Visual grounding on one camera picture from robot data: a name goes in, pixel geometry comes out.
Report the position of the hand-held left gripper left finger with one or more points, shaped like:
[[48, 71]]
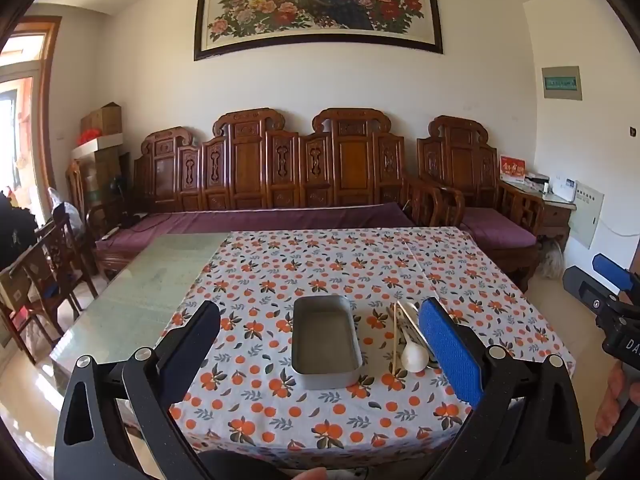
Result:
[[192, 347]]

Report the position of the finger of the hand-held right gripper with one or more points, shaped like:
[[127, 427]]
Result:
[[582, 285], [612, 267]]

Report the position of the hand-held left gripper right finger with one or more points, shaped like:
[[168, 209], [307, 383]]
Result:
[[447, 345]]

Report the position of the white rice paddle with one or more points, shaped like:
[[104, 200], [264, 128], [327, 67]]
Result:
[[415, 357]]

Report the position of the beige chopstick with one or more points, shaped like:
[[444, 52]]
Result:
[[395, 335]]

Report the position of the grey metal tray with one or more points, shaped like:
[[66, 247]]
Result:
[[325, 340]]

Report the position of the person's right hand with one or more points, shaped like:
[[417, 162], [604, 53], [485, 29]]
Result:
[[606, 405]]

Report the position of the person's left hand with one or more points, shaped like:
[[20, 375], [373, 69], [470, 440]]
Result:
[[300, 475]]

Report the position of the white fluffy bundle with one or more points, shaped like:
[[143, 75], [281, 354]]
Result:
[[551, 260]]

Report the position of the large metal spoon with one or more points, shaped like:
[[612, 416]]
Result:
[[410, 311]]

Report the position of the white electrical panel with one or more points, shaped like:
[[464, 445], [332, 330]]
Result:
[[587, 215]]

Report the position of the wooden side table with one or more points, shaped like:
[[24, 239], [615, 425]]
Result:
[[555, 217]]

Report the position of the white desk phone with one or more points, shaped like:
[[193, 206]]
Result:
[[565, 189]]

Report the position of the purple armchair cushion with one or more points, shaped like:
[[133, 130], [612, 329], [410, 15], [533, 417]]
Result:
[[495, 227]]

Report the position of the orange fruit print tablecloth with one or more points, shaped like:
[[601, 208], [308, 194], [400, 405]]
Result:
[[300, 270]]

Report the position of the red box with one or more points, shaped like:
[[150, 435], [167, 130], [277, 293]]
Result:
[[512, 169]]

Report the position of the wooden chair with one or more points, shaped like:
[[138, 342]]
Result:
[[50, 270]]

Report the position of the carved wooden armchair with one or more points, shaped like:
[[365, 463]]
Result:
[[460, 160]]

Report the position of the white plastic bag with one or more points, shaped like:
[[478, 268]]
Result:
[[67, 212]]

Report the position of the carved wooden sofa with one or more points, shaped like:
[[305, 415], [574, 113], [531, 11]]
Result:
[[250, 170]]

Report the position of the green framed sign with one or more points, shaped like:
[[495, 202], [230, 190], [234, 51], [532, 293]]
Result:
[[562, 83]]

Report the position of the stacked cardboard boxes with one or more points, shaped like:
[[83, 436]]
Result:
[[100, 160]]

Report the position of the black bag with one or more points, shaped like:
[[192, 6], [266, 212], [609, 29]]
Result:
[[15, 230]]

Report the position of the small cardboard box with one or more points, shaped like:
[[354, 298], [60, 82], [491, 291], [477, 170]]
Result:
[[102, 120]]

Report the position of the framed peacock painting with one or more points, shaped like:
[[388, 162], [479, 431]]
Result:
[[320, 5]]

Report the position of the wooden door frame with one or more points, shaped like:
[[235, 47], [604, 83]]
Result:
[[47, 110]]

